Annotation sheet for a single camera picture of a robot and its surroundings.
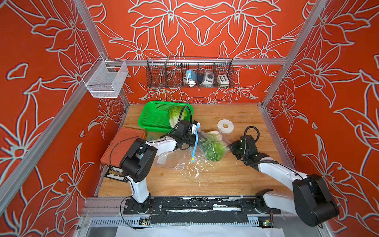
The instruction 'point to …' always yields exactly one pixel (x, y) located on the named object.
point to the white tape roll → (225, 126)
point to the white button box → (222, 81)
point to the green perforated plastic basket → (154, 115)
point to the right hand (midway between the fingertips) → (225, 143)
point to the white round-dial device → (208, 78)
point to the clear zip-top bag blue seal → (180, 158)
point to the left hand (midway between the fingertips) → (208, 139)
